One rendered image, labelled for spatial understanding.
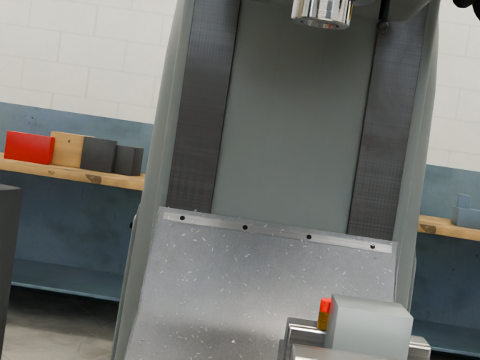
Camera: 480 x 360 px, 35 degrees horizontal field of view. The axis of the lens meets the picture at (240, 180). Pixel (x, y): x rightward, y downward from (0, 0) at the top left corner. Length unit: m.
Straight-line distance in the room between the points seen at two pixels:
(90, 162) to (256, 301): 3.51
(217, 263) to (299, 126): 0.21
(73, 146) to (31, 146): 0.23
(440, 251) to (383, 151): 3.99
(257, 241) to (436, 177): 3.98
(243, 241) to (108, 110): 3.99
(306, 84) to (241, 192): 0.16
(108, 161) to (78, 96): 0.73
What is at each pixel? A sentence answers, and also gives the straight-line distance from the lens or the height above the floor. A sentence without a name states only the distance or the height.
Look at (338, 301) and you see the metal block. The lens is 0.62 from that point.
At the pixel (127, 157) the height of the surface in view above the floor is 0.99.
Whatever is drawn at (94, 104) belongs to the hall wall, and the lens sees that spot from 4.95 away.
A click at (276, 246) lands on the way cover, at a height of 1.05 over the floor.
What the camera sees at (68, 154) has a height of 0.95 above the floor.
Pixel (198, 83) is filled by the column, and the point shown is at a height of 1.24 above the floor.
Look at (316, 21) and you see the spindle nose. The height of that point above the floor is 1.28.
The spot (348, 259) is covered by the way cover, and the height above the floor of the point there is 1.05.
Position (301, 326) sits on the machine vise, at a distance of 0.67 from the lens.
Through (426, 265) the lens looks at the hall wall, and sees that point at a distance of 4.96.
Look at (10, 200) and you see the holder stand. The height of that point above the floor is 1.09.
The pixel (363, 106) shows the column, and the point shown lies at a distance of 0.99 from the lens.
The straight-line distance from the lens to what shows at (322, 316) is 0.66.
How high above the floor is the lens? 1.18
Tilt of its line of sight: 3 degrees down
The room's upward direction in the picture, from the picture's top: 8 degrees clockwise
